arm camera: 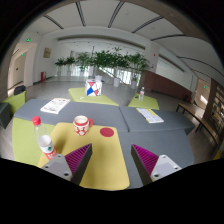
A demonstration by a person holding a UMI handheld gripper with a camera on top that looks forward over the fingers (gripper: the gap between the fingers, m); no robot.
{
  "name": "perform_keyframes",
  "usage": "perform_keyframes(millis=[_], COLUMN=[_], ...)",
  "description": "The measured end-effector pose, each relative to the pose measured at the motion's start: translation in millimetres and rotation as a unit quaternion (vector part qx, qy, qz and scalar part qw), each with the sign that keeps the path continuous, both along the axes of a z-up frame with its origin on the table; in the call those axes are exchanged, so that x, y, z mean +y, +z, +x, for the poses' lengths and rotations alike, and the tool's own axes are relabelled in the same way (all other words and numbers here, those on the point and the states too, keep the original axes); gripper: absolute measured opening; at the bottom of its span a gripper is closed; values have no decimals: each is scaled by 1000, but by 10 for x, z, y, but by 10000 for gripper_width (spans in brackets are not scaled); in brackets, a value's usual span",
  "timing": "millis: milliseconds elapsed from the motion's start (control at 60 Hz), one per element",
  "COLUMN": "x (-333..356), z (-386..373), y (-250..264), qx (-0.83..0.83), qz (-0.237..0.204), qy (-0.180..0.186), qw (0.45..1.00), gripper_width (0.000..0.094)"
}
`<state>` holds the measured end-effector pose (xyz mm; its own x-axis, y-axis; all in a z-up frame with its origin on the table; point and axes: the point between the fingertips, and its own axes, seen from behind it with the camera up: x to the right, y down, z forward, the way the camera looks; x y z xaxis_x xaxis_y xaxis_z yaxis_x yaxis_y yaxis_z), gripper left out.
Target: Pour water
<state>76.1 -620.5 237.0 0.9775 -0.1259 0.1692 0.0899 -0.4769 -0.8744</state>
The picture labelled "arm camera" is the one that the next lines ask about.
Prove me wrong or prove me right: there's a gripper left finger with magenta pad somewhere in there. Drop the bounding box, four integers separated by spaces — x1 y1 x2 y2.
42 144 92 185

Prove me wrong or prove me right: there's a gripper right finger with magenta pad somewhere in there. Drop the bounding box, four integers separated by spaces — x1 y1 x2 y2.
131 144 181 185

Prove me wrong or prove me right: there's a clear water bottle red cap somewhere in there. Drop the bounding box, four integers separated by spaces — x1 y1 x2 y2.
32 116 57 160

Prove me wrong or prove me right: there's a small distant water bottle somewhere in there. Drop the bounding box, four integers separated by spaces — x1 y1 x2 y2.
139 87 145 101

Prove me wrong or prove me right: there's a red and white mug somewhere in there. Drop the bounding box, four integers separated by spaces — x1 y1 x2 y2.
73 115 93 136

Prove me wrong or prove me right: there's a red round coaster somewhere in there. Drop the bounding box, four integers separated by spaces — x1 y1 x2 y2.
100 128 114 137

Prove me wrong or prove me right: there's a yellow booklet on right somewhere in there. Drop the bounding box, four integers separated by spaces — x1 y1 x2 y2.
137 108 163 123

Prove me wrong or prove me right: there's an open magazine on left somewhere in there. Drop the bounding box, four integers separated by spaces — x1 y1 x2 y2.
41 98 70 114

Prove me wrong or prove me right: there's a wooden bench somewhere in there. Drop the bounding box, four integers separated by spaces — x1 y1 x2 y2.
176 103 220 152

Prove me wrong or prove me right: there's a red white blue box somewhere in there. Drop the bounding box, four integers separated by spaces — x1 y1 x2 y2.
85 79 102 96

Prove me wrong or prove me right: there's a dark chair at left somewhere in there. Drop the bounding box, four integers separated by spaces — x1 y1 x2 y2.
14 85 26 95

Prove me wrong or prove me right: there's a red fire extinguisher box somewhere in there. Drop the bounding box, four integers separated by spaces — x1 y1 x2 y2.
41 71 46 82

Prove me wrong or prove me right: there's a potted plant far left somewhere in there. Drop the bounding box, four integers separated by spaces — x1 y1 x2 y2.
55 58 66 77

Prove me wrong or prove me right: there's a potted plant right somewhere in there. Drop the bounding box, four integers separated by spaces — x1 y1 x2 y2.
128 53 150 89

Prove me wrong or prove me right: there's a large potted plant centre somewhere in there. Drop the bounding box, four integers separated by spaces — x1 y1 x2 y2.
90 47 129 87

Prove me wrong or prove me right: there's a wall picture frame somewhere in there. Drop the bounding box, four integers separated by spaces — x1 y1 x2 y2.
43 48 52 58

